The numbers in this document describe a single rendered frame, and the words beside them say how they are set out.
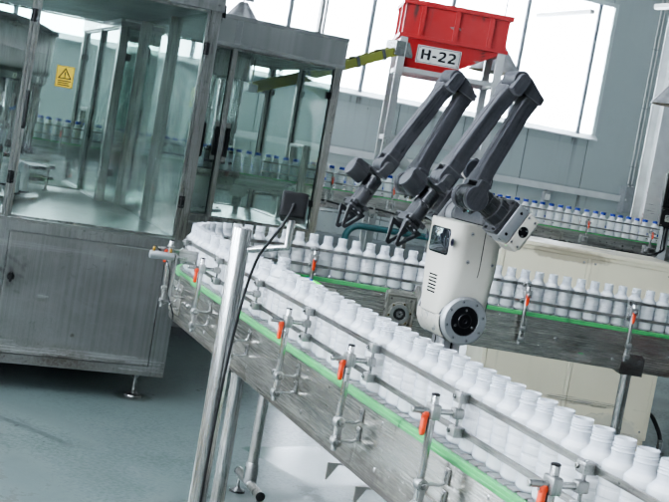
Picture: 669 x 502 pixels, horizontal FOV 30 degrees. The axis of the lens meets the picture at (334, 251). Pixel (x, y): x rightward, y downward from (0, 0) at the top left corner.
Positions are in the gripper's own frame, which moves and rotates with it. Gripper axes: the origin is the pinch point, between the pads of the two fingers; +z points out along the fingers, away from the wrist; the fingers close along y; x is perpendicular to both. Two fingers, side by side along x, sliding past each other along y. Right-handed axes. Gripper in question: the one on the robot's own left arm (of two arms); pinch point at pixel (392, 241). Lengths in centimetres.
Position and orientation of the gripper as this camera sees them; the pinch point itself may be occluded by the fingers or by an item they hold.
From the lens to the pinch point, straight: 372.9
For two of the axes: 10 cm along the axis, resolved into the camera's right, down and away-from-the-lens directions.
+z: -6.2, 7.7, -1.6
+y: 4.0, 1.4, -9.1
